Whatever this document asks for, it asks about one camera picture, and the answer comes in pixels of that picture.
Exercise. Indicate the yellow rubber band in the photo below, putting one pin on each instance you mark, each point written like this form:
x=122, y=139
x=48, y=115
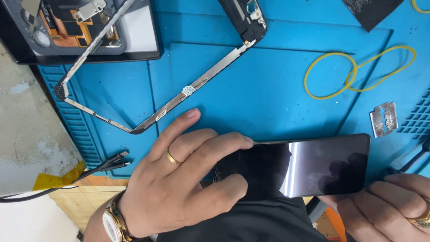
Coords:
x=408, y=64
x=418, y=8
x=310, y=67

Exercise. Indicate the yellow tape strip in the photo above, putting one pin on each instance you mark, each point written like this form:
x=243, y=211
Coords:
x=58, y=179

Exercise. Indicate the black adhesive sheet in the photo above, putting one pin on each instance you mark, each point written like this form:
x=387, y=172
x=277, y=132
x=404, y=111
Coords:
x=369, y=11

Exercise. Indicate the gold wristwatch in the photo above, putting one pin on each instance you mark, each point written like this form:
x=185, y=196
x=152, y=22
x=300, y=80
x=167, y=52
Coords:
x=114, y=220

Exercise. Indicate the blue repair mat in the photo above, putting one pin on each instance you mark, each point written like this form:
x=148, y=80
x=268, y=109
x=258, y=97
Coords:
x=268, y=84

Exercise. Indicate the person's left hand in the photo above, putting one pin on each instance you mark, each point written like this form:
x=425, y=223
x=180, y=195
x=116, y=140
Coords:
x=158, y=198

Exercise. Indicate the person's black clothing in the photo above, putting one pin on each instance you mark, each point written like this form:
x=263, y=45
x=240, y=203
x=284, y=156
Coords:
x=252, y=221

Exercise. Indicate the person's right fingers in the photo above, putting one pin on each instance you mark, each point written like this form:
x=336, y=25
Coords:
x=399, y=198

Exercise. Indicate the black smartphone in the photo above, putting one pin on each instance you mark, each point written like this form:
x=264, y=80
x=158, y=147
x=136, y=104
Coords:
x=312, y=168

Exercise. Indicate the steel razor blade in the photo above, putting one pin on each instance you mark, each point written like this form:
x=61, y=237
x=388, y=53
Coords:
x=383, y=119

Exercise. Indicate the person's right hand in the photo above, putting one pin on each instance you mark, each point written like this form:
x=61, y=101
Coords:
x=386, y=218

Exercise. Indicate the metal phone middle frame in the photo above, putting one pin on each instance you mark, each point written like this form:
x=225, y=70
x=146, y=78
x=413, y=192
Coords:
x=201, y=80

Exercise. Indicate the grey opened phone body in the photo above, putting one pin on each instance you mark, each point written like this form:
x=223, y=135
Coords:
x=67, y=27

